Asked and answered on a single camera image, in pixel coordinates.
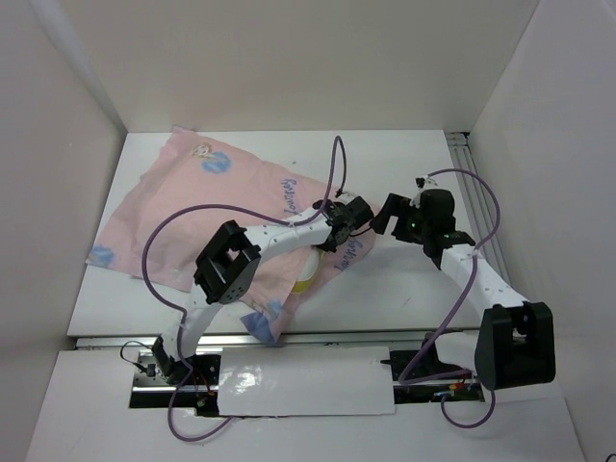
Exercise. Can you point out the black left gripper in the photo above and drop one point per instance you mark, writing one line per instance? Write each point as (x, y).
(326, 246)

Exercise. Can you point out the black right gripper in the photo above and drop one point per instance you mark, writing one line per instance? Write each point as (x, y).
(395, 205)

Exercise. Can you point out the white pillow yellow trim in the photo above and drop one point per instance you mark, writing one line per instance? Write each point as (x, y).
(308, 273)

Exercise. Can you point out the pink printed pillowcase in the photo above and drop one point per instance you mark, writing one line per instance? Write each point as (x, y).
(194, 186)

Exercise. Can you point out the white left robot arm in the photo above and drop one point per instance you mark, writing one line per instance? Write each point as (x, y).
(226, 266)

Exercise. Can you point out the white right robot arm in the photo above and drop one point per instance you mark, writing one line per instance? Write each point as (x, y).
(492, 331)

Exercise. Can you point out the white cover sheet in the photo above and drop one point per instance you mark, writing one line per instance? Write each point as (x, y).
(305, 381)

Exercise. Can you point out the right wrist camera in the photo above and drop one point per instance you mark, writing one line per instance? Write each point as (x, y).
(423, 183)

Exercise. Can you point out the aluminium side rail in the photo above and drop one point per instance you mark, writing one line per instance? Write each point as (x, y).
(478, 202)

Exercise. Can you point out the aluminium front rail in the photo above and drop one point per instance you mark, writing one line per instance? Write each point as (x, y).
(245, 340)

